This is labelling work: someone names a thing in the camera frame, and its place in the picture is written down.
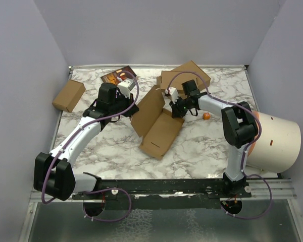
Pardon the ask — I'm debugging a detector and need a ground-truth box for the small closed cardboard box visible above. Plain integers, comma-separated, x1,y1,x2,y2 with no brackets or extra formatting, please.
52,80,86,112

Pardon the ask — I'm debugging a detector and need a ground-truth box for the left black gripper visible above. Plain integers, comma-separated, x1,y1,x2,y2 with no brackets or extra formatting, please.
109,91,139,117

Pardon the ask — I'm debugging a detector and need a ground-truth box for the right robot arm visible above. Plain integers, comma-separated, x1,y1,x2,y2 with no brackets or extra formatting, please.
165,80,259,197

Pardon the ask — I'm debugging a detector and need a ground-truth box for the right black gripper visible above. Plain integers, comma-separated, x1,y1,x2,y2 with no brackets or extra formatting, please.
170,95,191,118

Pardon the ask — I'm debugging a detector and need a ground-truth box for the dark orange book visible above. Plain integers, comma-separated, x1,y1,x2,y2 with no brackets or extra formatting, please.
101,66,137,85

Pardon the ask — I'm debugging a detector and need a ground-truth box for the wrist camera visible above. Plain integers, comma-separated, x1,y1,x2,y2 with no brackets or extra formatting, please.
165,87,180,104
117,78,136,98

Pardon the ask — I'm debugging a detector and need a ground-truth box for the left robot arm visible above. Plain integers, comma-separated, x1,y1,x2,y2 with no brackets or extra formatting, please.
33,79,139,201

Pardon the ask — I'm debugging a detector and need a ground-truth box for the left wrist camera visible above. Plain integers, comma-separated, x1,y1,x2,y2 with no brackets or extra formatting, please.
117,78,136,98

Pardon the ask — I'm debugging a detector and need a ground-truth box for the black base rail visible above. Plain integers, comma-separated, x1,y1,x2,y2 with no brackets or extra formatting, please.
72,178,251,210

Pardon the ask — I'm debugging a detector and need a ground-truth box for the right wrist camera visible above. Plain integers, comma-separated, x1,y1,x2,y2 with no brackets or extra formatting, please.
165,87,180,104

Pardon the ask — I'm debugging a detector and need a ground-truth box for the small orange cube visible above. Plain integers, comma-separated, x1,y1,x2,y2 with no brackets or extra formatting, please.
203,112,211,120

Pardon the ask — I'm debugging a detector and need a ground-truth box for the white cylinder drum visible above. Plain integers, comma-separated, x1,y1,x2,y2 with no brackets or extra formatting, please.
246,111,301,173

